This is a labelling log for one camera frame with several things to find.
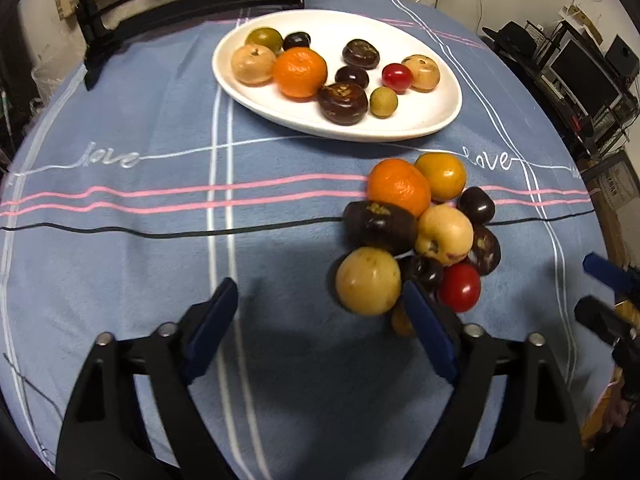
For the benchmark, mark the blue striped tablecloth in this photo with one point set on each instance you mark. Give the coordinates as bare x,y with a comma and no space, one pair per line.
130,201

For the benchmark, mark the tan apple-like fruit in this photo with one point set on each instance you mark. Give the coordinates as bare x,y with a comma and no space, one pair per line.
425,72

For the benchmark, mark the small dark plum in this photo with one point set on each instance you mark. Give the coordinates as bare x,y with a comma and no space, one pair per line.
428,272

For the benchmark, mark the dark plum lone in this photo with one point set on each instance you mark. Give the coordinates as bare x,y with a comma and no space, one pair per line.
296,40

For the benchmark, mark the black hat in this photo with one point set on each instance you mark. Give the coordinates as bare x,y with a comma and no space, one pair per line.
512,39

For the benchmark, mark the green mandarin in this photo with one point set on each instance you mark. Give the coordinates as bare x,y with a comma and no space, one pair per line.
267,37

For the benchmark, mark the operator right hand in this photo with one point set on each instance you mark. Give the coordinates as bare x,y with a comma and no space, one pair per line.
616,412

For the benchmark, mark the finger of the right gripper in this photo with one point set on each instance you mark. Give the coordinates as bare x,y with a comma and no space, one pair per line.
607,272
601,320

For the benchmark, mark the small yellow-green fruit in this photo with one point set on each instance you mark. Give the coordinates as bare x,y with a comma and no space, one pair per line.
400,321

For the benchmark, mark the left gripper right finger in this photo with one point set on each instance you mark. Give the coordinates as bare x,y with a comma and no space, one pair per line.
509,415

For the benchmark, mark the large orange mandarin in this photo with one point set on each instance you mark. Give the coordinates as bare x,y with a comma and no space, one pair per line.
299,73

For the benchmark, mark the yellow-orange persimmon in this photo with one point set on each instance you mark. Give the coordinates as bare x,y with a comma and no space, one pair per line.
445,174

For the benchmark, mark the small yellow fruit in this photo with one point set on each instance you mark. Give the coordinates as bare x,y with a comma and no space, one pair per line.
383,102

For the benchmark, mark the computer monitor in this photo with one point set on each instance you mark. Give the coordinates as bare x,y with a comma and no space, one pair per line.
584,79

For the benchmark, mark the dark mangosteen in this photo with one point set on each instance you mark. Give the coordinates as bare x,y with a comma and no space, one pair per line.
485,254

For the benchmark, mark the dark brown chestnut large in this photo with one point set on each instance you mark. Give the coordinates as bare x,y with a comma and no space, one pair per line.
360,53

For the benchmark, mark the dark oblong fruit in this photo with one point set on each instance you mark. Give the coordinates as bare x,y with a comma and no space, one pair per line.
369,223

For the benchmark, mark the cream round fruit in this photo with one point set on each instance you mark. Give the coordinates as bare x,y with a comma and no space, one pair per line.
368,281

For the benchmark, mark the pale striped melon fruit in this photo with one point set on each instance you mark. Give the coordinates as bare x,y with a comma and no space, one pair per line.
444,234

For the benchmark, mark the tan potato-like fruit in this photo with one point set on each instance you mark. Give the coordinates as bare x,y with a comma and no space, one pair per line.
253,64

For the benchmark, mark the red cherry tomato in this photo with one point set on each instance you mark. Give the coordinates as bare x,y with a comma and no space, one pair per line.
460,287
397,77

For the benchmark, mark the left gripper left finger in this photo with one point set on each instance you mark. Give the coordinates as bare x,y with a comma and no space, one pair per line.
103,433

